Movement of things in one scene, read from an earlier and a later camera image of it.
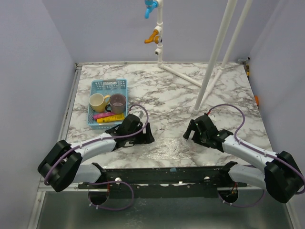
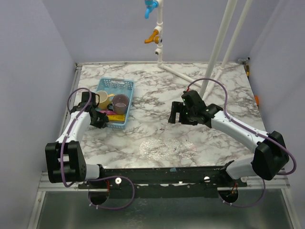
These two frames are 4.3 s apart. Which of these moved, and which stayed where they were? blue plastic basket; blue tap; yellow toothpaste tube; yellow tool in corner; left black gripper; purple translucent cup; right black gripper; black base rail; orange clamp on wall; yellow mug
Moved: yellow mug; right black gripper; left black gripper; blue plastic basket; purple translucent cup
Stayed: orange clamp on wall; black base rail; yellow toothpaste tube; blue tap; yellow tool in corner
